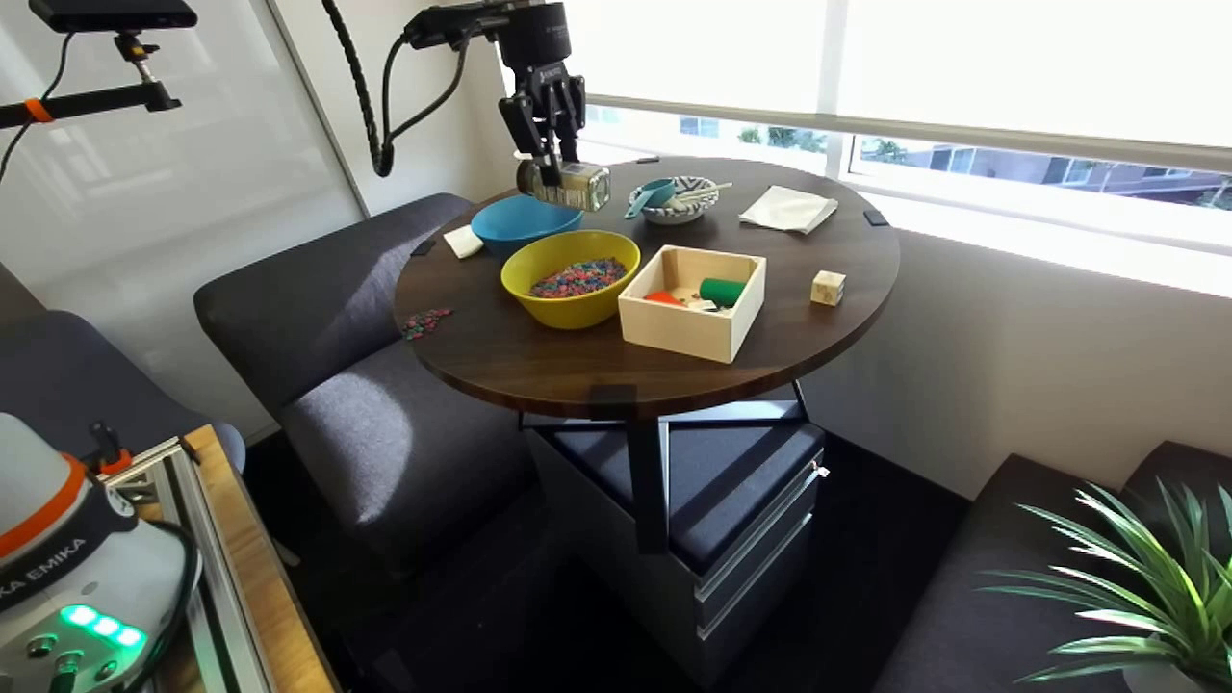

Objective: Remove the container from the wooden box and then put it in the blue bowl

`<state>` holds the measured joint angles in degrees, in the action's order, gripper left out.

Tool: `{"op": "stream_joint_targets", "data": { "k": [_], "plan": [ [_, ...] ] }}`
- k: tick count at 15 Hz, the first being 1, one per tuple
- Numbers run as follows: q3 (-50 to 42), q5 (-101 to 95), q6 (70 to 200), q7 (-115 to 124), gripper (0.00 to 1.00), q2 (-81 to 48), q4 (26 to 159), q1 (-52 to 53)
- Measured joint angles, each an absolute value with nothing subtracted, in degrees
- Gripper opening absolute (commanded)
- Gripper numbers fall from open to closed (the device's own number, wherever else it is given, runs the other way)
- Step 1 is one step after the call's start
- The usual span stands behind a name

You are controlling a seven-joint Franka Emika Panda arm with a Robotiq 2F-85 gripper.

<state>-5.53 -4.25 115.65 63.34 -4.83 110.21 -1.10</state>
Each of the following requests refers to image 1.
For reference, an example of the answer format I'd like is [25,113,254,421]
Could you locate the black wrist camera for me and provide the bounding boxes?
[403,0,517,53]

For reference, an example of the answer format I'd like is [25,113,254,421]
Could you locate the black exterior camera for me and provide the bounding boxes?
[27,0,205,36]

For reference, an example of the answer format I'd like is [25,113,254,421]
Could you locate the light wooden box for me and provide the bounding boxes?
[616,244,769,367]

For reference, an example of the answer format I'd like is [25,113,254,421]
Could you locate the green potted plant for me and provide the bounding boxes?
[986,477,1232,693]

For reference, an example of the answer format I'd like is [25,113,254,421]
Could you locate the grey window rail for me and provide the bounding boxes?
[580,87,1232,176]

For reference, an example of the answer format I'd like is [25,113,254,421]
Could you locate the blue bowl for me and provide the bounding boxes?
[466,191,588,254]

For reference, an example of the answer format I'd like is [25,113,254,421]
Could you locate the patterned plate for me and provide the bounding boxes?
[628,172,724,230]

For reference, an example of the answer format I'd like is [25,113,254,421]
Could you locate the dark grey sofa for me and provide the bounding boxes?
[872,438,1232,693]

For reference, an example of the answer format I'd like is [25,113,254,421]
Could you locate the aluminium frame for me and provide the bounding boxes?
[107,436,280,693]

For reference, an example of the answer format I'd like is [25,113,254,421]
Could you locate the white napkin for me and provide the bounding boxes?
[438,223,488,261]

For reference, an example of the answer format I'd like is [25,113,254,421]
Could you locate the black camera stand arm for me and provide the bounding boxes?
[0,31,185,134]

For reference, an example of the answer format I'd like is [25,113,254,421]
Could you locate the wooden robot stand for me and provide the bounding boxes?
[176,421,340,693]

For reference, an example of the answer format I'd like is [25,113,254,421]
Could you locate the black base cable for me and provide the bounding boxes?
[119,513,209,693]

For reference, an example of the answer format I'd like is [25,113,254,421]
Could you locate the colourful beads in yellow bowl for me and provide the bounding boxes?
[526,254,632,299]

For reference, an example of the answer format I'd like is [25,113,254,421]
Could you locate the blue plastic scoop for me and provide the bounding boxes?
[625,176,676,223]

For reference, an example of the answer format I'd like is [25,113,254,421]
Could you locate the green plastic piece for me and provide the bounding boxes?
[698,275,752,311]

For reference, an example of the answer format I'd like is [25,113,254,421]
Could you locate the white paper sheets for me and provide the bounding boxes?
[734,181,842,237]

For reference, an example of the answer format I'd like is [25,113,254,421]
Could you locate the small wooden cube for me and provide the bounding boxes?
[809,267,851,311]

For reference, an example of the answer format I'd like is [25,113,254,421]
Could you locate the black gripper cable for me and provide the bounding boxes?
[320,0,475,181]

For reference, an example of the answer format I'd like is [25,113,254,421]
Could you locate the yellow bowl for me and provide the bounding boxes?
[498,227,648,334]

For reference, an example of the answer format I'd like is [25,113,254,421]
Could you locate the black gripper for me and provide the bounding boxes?
[498,27,592,171]

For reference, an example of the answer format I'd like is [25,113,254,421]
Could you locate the black table leg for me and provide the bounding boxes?
[517,376,819,556]

